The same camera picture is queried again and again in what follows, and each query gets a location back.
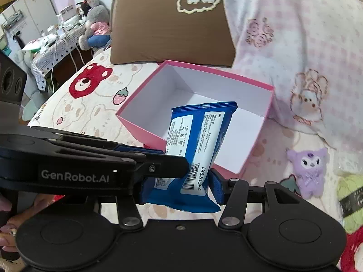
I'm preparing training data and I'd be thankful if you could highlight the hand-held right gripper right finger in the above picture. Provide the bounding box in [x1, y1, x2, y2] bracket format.
[209, 169, 308, 231]

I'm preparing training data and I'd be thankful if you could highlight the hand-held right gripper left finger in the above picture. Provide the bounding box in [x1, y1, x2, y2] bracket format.
[115, 176, 156, 231]

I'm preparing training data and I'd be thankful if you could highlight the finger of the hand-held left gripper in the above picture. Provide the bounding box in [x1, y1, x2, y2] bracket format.
[30, 126, 165, 156]
[62, 148, 189, 204]

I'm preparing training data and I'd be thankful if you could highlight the blue snack packet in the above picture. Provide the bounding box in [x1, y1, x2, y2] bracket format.
[145, 101, 238, 213]

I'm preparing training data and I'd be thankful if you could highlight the pink cardboard box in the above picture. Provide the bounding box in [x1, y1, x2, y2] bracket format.
[116, 60, 275, 178]

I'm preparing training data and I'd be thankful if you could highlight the green yarn ball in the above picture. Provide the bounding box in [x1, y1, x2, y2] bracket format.
[337, 174, 363, 234]

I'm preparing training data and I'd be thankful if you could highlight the person's left hand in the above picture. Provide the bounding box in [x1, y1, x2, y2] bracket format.
[0, 194, 67, 253]

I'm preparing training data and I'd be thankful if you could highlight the purple plush toy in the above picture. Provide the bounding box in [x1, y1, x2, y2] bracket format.
[286, 147, 329, 199]

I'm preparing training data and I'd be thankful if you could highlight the brown pillow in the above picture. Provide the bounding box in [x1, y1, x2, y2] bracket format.
[109, 0, 236, 68]

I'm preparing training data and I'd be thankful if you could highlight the desk with patterned cloth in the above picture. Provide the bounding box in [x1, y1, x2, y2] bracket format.
[31, 24, 88, 91]

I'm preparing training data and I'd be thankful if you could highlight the grey plush toy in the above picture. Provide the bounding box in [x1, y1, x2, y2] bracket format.
[79, 5, 111, 50]

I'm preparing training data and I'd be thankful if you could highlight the black and white plush toy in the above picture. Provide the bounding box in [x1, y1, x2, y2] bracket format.
[78, 0, 98, 24]

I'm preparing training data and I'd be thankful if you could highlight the beige headboard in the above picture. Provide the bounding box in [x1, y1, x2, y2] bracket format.
[110, 0, 127, 26]

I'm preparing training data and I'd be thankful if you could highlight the white small appliance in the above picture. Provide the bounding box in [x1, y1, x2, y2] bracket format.
[58, 7, 78, 24]

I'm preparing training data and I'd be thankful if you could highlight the white cabinet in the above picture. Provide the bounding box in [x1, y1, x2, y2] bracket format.
[0, 0, 59, 51]

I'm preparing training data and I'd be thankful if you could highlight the pink checked blanket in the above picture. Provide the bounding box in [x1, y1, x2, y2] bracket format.
[220, 0, 363, 151]

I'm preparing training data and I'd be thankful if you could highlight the white cable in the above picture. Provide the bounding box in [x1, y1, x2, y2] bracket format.
[42, 28, 86, 94]

